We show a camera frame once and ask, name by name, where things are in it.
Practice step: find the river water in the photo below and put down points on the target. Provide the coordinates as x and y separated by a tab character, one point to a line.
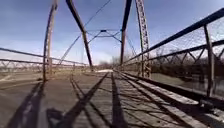
173	81

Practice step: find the weathered wooden plank bridge deck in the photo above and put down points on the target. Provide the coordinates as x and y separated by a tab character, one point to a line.
60	96

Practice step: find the row of bare trees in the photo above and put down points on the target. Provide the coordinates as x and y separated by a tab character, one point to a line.
115	62

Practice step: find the rusty metal lattice railing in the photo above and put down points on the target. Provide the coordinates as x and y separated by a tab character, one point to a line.
26	53

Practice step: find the rusty steel bridge truss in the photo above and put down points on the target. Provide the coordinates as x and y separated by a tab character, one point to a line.
143	40

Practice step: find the pale concrete road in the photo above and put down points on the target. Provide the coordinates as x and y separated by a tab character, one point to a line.
105	70

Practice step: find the flat brown field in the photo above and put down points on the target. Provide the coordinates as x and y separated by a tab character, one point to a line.
13	76

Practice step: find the raised timber kerb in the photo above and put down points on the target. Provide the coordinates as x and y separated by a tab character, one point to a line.
173	95

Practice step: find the dark metal lattice railing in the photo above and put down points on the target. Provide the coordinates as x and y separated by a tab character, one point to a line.
209	60

